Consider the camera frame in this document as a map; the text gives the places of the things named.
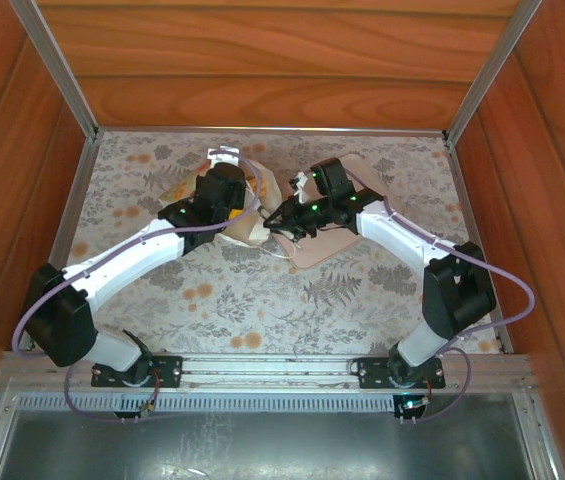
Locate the white printed paper bag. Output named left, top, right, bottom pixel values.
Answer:
left=159, top=147, right=297, bottom=260

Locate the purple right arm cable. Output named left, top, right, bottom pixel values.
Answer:
left=341, top=167, right=537, bottom=425

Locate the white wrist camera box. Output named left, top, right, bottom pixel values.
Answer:
left=205, top=145, right=241, bottom=167
left=289, top=170, right=310, bottom=204

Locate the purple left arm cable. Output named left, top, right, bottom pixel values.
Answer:
left=10, top=155, right=263, bottom=425

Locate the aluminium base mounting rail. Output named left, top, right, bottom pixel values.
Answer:
left=0, top=349, right=534, bottom=396

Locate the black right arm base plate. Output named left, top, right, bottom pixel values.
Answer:
left=351, top=355, right=447, bottom=390

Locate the beige square tray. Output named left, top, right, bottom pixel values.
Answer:
left=271, top=152, right=404, bottom=271

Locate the small board with green light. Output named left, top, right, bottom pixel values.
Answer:
left=394, top=393, right=433, bottom=425

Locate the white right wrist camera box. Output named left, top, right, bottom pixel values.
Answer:
left=289, top=170, right=310, bottom=204

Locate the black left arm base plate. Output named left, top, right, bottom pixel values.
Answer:
left=90, top=355, right=184, bottom=390

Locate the aluminium back rail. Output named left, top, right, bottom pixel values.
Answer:
left=95, top=124, right=448, bottom=137

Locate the small connector board with wires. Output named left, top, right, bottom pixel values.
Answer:
left=136, top=397, right=161, bottom=419

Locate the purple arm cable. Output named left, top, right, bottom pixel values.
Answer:
left=10, top=155, right=263, bottom=425
left=341, top=167, right=537, bottom=425

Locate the grey slotted cable duct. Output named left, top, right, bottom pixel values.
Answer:
left=14, top=392, right=398, bottom=415

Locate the aluminium side rail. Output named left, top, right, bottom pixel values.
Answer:
left=17, top=137, right=99, bottom=351
left=445, top=139, right=516, bottom=354

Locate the floral patterned tablecloth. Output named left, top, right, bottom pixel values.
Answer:
left=21, top=130, right=513, bottom=355

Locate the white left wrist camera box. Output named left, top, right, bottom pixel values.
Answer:
left=205, top=145, right=241, bottom=167

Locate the aluminium frame post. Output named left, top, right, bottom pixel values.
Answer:
left=442, top=0, right=546, bottom=144
left=9, top=0, right=100, bottom=142

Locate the shiny metal sheet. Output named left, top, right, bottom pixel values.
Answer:
left=0, top=409, right=533, bottom=480

